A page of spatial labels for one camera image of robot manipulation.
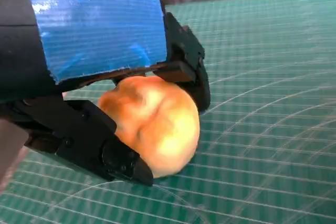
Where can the green cutting mat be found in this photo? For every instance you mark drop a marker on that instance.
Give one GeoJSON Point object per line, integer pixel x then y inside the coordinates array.
{"type": "Point", "coordinates": [262, 103]}

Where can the round bread bun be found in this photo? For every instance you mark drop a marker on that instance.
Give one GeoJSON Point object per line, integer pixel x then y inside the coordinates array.
{"type": "Point", "coordinates": [162, 129]}

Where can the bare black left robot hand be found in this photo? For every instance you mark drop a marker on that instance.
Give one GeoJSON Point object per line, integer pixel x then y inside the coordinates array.
{"type": "Point", "coordinates": [99, 30]}

